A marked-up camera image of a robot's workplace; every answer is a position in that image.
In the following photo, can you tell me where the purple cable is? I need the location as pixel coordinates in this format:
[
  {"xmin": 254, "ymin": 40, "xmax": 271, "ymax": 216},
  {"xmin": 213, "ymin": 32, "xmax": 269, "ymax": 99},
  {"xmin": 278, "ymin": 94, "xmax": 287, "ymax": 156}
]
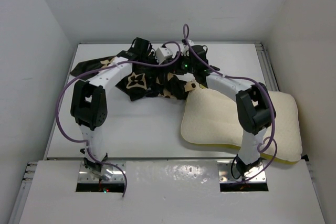
[
  {"xmin": 182, "ymin": 23, "xmax": 278, "ymax": 183},
  {"xmin": 57, "ymin": 41, "xmax": 182, "ymax": 198}
]

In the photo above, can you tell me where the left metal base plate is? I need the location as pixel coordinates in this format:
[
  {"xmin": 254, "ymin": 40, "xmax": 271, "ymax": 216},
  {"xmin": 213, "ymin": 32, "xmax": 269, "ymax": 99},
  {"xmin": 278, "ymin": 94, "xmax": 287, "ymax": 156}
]
[{"xmin": 77, "ymin": 161, "xmax": 125, "ymax": 184}]

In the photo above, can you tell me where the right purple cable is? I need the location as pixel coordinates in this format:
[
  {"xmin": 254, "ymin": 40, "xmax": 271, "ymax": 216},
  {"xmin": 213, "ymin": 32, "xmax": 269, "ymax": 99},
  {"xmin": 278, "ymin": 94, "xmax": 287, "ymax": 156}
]
[{"xmin": 182, "ymin": 23, "xmax": 278, "ymax": 183}]

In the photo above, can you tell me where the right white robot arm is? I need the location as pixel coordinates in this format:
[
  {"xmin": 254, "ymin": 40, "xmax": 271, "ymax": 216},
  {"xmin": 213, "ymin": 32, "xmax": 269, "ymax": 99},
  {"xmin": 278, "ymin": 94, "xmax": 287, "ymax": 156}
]
[{"xmin": 180, "ymin": 45, "xmax": 276, "ymax": 178}]

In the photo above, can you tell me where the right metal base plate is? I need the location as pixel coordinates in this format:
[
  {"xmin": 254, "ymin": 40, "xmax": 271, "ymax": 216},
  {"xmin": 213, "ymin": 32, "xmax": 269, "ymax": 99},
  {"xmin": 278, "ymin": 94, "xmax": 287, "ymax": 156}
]
[{"xmin": 217, "ymin": 160, "xmax": 268, "ymax": 183}]

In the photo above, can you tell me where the white front cover board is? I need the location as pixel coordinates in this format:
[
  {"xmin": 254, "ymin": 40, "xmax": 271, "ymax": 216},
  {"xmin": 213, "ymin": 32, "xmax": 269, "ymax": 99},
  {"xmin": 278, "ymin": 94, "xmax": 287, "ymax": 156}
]
[{"xmin": 20, "ymin": 161, "xmax": 324, "ymax": 223}]

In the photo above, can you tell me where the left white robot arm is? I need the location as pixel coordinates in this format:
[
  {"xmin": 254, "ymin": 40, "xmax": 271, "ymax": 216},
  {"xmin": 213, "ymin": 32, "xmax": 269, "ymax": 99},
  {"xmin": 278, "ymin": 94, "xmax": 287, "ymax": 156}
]
[{"xmin": 70, "ymin": 38, "xmax": 181, "ymax": 177}]

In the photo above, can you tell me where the metal base plate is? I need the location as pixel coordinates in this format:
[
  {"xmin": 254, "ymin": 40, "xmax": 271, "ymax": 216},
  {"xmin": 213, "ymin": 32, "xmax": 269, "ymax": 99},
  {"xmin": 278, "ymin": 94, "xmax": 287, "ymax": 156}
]
[
  {"xmin": 217, "ymin": 160, "xmax": 268, "ymax": 183},
  {"xmin": 77, "ymin": 161, "xmax": 125, "ymax": 184}
]

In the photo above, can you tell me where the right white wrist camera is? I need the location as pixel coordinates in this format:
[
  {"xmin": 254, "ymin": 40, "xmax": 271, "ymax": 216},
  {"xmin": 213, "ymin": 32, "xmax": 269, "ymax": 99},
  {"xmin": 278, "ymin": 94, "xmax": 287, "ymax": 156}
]
[{"xmin": 182, "ymin": 39, "xmax": 194, "ymax": 50}]

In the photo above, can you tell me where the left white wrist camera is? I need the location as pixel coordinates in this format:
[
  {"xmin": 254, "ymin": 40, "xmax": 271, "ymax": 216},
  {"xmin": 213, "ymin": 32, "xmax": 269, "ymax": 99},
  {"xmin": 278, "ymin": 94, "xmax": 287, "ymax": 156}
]
[{"xmin": 155, "ymin": 47, "xmax": 173, "ymax": 64}]

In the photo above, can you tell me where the black floral pillowcase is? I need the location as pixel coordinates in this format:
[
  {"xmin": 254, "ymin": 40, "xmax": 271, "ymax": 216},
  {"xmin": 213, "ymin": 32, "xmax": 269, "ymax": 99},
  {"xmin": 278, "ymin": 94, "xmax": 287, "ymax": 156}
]
[{"xmin": 70, "ymin": 56, "xmax": 199, "ymax": 101}]

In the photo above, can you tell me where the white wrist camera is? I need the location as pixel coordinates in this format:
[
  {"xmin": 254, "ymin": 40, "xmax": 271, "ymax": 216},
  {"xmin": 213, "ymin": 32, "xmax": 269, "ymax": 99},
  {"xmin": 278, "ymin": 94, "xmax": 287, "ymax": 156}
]
[
  {"xmin": 155, "ymin": 47, "xmax": 173, "ymax": 64},
  {"xmin": 182, "ymin": 39, "xmax": 194, "ymax": 50}
]

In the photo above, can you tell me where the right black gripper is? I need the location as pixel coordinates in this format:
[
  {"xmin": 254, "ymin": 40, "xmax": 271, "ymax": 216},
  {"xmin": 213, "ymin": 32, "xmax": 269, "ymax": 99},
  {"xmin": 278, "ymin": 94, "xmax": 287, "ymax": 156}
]
[{"xmin": 166, "ymin": 51, "xmax": 197, "ymax": 75}]

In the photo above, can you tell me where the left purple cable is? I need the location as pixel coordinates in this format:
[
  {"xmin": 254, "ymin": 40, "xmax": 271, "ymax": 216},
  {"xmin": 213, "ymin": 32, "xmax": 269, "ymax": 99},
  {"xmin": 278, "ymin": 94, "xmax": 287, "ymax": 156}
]
[{"xmin": 57, "ymin": 41, "xmax": 182, "ymax": 198}]

